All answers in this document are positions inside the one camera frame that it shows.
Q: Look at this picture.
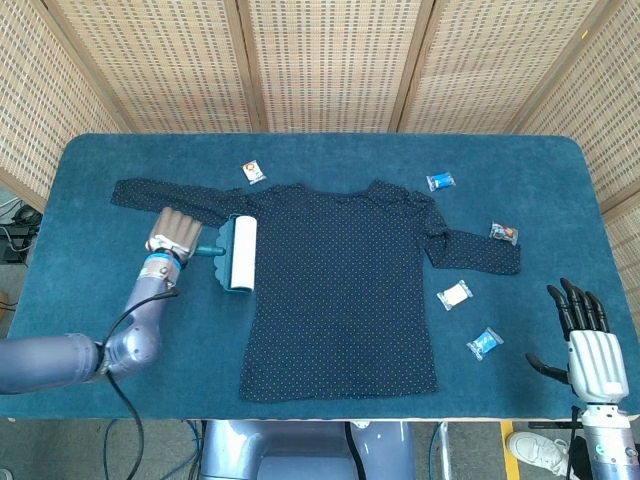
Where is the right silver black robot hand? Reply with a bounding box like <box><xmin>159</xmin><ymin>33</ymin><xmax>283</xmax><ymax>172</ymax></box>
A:
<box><xmin>525</xmin><ymin>277</ymin><xmax>630</xmax><ymax>404</ymax></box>

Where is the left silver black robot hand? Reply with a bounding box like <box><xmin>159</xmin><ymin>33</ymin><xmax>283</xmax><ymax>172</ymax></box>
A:
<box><xmin>144</xmin><ymin>207</ymin><xmax>204</xmax><ymax>261</ymax></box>

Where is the teal handled lint roller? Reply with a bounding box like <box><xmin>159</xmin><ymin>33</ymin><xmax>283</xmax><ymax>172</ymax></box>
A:
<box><xmin>192</xmin><ymin>214</ymin><xmax>259</xmax><ymax>295</ymax></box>

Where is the navy polka dot shirt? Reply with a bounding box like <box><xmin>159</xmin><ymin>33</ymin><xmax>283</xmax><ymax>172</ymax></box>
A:
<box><xmin>110</xmin><ymin>178</ymin><xmax>523</xmax><ymax>404</ymax></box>

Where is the teal blue table cover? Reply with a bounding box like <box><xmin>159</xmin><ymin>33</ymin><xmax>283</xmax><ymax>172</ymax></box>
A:
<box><xmin>0</xmin><ymin>132</ymin><xmax>630</xmax><ymax>422</ymax></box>

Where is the white orange snack packet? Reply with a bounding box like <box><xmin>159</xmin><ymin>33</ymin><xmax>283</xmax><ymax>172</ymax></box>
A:
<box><xmin>241</xmin><ymin>160</ymin><xmax>268</xmax><ymax>186</ymax></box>

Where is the white sneaker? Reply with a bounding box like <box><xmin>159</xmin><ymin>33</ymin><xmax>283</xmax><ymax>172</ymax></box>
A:
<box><xmin>507</xmin><ymin>432</ymin><xmax>574</xmax><ymax>476</ymax></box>

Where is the blue snack packet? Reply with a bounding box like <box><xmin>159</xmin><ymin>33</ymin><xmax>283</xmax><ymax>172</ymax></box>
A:
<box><xmin>466</xmin><ymin>326</ymin><xmax>505</xmax><ymax>362</ymax></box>
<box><xmin>425</xmin><ymin>169</ymin><xmax>458</xmax><ymax>193</ymax></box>

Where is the black floor equipment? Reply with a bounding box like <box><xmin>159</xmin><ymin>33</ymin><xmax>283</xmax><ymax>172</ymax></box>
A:
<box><xmin>0</xmin><ymin>199</ymin><xmax>44</xmax><ymax>266</ymax></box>

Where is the dark orange snack packet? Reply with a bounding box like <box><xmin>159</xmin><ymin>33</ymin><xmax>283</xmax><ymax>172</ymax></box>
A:
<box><xmin>489</xmin><ymin>221</ymin><xmax>520</xmax><ymax>247</ymax></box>

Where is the woven bamboo screen panel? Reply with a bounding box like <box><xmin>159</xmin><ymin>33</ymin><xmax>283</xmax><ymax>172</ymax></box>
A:
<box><xmin>514</xmin><ymin>0</ymin><xmax>640</xmax><ymax>311</ymax></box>
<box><xmin>0</xmin><ymin>0</ymin><xmax>129</xmax><ymax>211</ymax></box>
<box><xmin>224</xmin><ymin>0</ymin><xmax>436</xmax><ymax>134</ymax></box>
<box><xmin>389</xmin><ymin>0</ymin><xmax>621</xmax><ymax>134</ymax></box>
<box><xmin>44</xmin><ymin>0</ymin><xmax>266</xmax><ymax>134</ymax></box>

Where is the metal table leg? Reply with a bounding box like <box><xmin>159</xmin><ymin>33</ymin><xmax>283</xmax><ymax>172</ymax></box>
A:
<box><xmin>430</xmin><ymin>421</ymin><xmax>451</xmax><ymax>480</ymax></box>

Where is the blue-grey robot torso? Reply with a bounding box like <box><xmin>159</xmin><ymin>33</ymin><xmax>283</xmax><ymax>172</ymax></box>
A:
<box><xmin>199</xmin><ymin>419</ymin><xmax>416</xmax><ymax>480</ymax></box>

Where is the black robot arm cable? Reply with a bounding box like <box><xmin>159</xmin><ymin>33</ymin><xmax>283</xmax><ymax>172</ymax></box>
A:
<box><xmin>102</xmin><ymin>287</ymin><xmax>181</xmax><ymax>480</ymax></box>

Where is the blue floor cable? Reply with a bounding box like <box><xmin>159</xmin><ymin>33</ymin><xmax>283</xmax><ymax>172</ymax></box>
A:
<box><xmin>102</xmin><ymin>419</ymin><xmax>204</xmax><ymax>480</ymax></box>

